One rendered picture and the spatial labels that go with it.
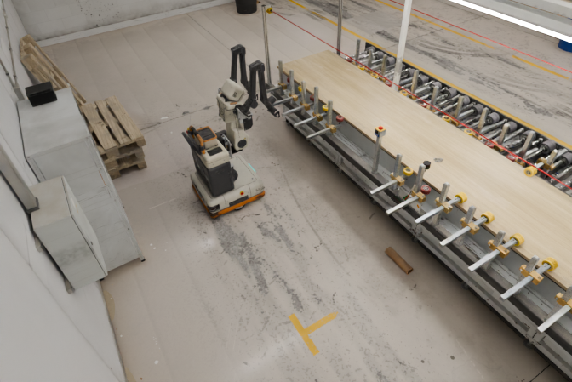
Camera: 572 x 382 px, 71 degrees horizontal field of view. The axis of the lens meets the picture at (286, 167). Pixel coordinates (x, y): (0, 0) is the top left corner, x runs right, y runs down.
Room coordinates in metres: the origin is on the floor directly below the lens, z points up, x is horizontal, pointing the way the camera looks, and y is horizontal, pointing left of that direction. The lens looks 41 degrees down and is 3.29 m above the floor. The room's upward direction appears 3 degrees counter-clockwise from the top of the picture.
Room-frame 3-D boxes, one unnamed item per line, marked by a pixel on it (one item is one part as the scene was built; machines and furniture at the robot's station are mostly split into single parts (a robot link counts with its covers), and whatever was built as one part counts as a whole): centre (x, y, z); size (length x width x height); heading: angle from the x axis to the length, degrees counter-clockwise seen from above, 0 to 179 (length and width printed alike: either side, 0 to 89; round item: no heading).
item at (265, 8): (4.64, 0.11, 1.20); 0.15 x 0.12 x 1.00; 29
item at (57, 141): (2.77, 1.87, 0.78); 0.90 x 0.45 x 1.55; 29
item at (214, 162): (3.32, 0.76, 0.59); 0.55 x 0.34 x 0.83; 29
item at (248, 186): (3.36, 0.68, 0.16); 0.67 x 0.64 x 0.25; 119
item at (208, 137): (3.31, 0.78, 0.87); 0.23 x 0.15 x 0.11; 29
